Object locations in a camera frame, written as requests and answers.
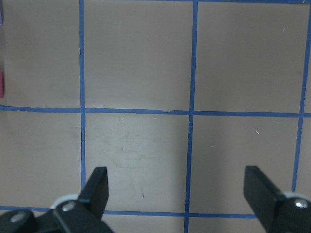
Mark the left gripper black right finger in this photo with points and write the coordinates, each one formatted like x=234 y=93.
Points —
x=277 y=211

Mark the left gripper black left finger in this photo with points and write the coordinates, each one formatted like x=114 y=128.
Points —
x=84 y=214

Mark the magenta foam block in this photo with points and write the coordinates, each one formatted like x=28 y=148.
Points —
x=1 y=85

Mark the purple foam block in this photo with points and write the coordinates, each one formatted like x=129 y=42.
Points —
x=1 y=13

